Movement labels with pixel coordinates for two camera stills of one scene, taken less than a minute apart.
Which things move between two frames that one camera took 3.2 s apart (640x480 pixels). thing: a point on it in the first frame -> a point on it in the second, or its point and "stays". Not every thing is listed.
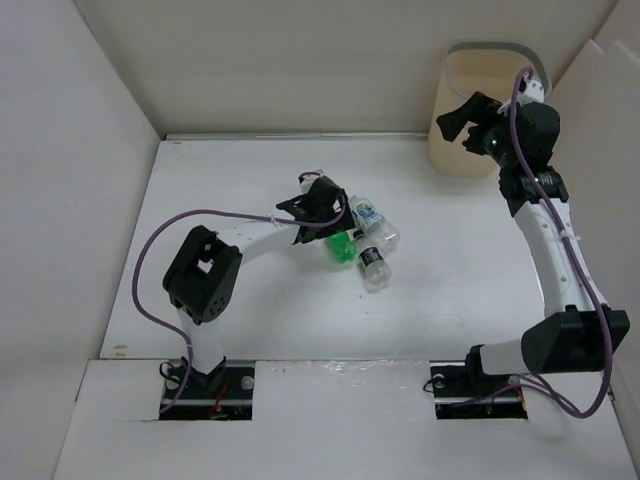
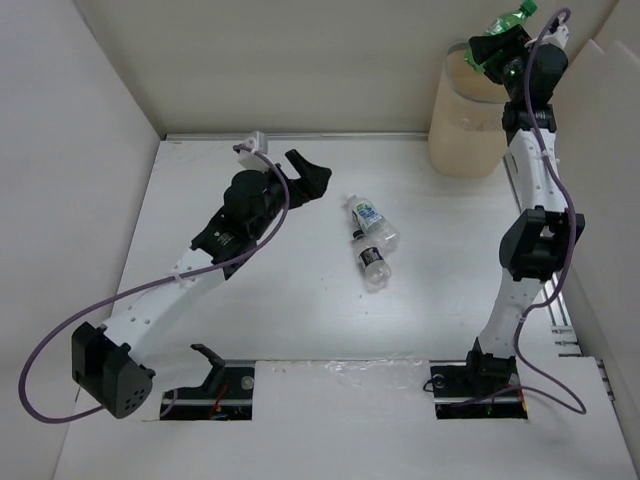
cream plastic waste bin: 506,73 stays
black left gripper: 344,224 -> 313,177
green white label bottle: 373,224 stays
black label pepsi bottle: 377,274 stays
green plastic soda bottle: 342,247 -> 500,25
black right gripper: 452,123 -> 487,47
